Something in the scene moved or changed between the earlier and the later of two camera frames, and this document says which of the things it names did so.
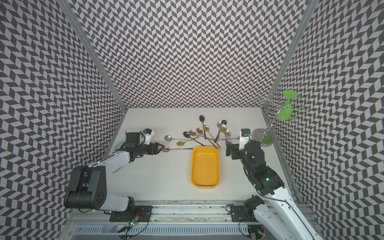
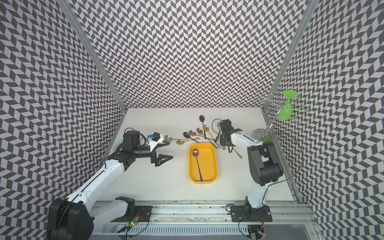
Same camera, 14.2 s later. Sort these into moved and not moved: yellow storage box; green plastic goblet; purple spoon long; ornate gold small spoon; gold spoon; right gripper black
Moved: right gripper black; yellow storage box
Not moved: gold spoon; green plastic goblet; purple spoon long; ornate gold small spoon
